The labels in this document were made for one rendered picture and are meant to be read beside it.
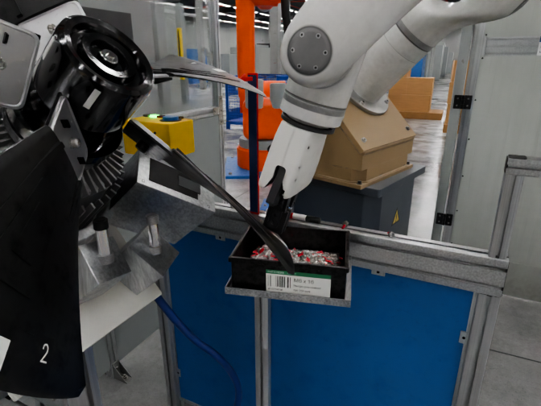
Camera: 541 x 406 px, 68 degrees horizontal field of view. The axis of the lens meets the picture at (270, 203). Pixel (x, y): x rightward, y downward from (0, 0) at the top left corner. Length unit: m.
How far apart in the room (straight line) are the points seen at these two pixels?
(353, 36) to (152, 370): 1.65
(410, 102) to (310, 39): 9.33
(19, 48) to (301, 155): 0.34
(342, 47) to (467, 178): 1.95
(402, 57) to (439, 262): 0.47
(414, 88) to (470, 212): 7.49
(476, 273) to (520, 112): 1.47
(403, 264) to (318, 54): 0.58
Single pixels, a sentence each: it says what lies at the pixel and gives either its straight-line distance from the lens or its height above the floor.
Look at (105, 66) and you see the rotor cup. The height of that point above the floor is 1.21.
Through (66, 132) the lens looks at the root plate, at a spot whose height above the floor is 1.14.
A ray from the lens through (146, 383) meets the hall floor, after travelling 1.83.
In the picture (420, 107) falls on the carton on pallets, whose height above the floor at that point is 0.24.
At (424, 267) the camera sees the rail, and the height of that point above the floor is 0.81.
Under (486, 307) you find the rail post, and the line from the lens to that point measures 0.94.
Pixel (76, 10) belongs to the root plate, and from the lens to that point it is 0.64.
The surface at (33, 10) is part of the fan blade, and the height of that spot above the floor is 1.28.
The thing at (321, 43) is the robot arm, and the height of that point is 1.23.
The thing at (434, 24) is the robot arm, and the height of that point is 1.29.
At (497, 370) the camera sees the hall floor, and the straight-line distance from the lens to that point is 2.04.
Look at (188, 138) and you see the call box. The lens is 1.09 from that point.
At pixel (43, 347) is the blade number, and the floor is 0.99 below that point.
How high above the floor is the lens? 1.22
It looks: 20 degrees down
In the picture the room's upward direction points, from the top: straight up
